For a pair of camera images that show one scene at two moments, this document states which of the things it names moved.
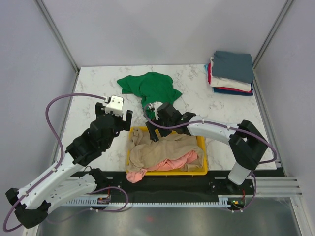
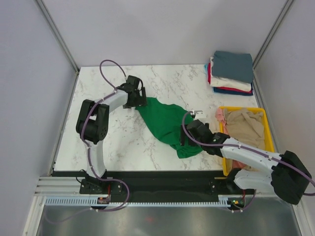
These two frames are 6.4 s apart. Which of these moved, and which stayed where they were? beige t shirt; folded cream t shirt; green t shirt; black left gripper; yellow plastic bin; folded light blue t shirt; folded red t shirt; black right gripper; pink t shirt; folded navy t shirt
Moved: green t shirt; black left gripper; beige t shirt; black right gripper; pink t shirt; yellow plastic bin
Stayed: folded navy t shirt; folded cream t shirt; folded red t shirt; folded light blue t shirt
